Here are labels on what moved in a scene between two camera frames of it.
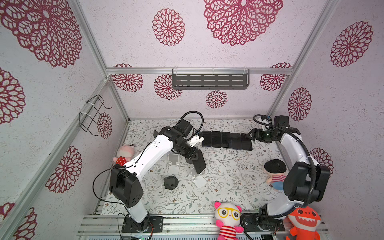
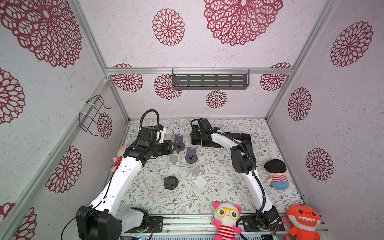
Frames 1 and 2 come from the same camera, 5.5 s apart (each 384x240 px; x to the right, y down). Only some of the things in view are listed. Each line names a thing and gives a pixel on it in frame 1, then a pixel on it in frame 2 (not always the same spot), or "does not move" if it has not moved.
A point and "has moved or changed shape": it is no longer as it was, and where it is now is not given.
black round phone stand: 171,182 does not move
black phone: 246,142 does not move
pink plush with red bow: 124,153 does not move
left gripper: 189,156 → 168,149
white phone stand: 199,179 does not move
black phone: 199,163 has moved or changed shape
